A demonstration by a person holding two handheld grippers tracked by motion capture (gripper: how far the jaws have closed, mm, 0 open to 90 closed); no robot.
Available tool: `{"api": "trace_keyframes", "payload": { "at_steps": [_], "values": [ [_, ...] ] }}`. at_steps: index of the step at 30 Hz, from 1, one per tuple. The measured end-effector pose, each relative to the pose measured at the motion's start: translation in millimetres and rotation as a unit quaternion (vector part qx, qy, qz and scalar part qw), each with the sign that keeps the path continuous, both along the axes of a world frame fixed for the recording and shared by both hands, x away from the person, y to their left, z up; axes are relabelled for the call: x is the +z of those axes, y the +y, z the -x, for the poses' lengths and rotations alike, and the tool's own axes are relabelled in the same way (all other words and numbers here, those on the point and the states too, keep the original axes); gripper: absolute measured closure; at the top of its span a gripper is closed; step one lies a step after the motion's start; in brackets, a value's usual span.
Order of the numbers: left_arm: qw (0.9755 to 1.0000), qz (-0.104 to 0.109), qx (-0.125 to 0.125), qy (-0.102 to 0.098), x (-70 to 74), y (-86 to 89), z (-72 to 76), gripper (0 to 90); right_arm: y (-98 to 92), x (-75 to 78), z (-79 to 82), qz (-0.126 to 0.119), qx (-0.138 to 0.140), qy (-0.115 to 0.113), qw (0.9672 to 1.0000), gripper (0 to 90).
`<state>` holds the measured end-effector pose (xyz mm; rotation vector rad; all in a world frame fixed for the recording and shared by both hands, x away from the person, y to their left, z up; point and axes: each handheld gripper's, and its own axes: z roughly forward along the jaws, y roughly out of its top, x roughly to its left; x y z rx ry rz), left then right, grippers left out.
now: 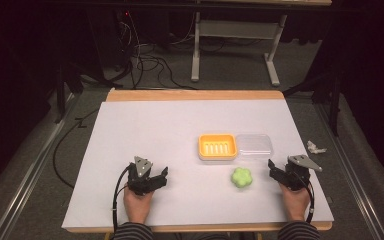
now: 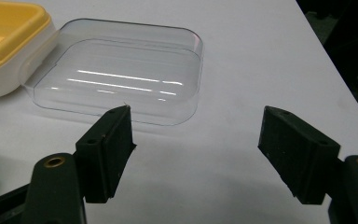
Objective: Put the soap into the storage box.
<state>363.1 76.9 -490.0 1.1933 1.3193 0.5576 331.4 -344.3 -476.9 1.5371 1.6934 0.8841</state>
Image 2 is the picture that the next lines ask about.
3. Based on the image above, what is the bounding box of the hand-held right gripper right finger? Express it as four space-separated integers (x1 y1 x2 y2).
257 105 358 224

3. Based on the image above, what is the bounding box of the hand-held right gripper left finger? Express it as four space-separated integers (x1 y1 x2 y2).
21 105 137 224

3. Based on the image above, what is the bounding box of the clear plastic box lid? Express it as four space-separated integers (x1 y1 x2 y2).
19 18 205 127

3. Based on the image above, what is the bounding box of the yellow and white soap box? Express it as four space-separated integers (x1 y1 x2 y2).
0 0 60 101

